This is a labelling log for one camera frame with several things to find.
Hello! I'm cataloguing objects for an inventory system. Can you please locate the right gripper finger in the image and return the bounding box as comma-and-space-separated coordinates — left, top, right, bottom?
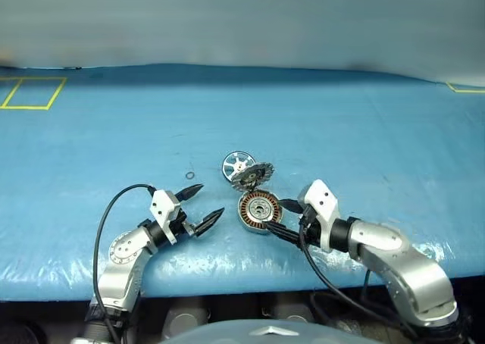
277, 198, 303, 214
264, 222, 305, 247

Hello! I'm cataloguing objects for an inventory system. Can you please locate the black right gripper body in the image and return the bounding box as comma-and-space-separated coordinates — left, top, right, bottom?
299, 205, 324, 247

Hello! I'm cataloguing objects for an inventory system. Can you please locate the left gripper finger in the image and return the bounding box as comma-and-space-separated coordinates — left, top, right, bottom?
194, 207, 226, 239
180, 183, 205, 203

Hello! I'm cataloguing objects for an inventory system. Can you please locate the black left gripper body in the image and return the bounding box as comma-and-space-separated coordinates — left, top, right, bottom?
172, 192, 198, 239

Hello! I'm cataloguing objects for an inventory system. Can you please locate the silver spoked rotor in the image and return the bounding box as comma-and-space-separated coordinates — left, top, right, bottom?
221, 151, 255, 183

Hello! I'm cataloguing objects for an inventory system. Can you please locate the finned round motor lid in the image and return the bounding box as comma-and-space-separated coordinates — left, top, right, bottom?
230, 161, 276, 194

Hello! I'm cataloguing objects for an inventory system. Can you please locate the blue plastic table cover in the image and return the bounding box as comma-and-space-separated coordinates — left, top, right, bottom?
0, 62, 485, 302

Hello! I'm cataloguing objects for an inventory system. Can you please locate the grey rounded cylinder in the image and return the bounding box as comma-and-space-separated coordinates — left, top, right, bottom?
163, 305, 211, 341
271, 302, 315, 324

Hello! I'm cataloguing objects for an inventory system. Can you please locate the grey robot torso with emblem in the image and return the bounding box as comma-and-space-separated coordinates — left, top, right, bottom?
161, 318, 355, 344

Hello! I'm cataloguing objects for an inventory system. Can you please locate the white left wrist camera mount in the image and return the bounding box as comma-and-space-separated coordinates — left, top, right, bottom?
150, 189, 182, 245

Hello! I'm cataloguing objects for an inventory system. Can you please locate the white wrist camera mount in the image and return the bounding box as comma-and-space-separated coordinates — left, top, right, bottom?
296, 179, 340, 252
150, 189, 182, 245

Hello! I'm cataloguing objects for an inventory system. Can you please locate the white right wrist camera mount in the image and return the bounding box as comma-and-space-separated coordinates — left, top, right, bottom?
296, 179, 340, 252

